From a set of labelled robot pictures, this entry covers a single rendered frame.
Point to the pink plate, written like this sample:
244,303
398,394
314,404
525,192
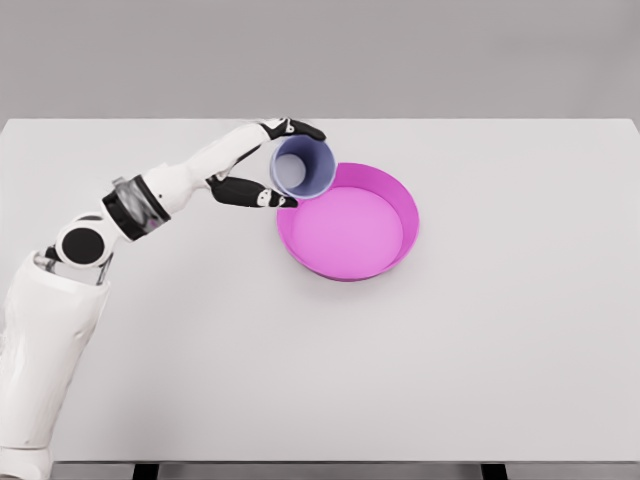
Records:
350,230

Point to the lavender cup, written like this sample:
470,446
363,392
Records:
303,168

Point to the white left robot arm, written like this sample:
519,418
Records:
50,325

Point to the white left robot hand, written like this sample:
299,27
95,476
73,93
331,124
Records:
231,150

